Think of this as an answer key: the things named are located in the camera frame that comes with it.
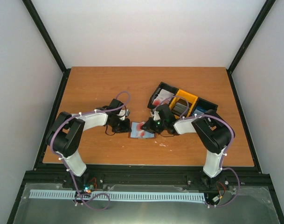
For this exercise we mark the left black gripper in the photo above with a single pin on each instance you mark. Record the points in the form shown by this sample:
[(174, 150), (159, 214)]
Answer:
[(126, 129)]

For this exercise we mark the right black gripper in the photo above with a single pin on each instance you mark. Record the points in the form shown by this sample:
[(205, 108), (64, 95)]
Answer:
[(148, 125)]

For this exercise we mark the red white credit card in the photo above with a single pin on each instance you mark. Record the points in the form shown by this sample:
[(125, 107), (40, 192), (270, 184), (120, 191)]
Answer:
[(138, 132)]

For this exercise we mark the brown leather card holder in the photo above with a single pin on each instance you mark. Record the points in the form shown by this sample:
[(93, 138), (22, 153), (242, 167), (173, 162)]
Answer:
[(154, 135)]

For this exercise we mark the black bin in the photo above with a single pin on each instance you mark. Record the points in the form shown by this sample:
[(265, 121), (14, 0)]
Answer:
[(162, 85), (205, 104)]

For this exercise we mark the yellow bin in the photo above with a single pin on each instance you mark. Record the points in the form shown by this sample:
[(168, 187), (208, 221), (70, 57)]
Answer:
[(188, 97)]

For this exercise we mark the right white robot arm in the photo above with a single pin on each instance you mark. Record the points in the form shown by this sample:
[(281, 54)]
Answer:
[(215, 134)]

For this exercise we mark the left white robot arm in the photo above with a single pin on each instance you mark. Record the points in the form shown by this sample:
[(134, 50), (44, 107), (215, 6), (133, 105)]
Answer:
[(65, 134)]

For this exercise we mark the dark grey card stack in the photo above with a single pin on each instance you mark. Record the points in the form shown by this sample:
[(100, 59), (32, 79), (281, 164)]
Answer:
[(181, 107)]

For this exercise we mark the red white card stack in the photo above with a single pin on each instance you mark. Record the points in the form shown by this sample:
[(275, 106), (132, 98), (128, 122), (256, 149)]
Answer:
[(163, 95)]

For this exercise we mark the blue card stack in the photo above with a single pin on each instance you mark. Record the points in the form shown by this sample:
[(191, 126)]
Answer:
[(200, 110)]

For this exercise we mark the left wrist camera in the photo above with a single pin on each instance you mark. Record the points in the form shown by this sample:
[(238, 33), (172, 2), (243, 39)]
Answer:
[(124, 113)]

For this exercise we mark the light blue cable duct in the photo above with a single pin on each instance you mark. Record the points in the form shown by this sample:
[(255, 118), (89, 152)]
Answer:
[(123, 196)]

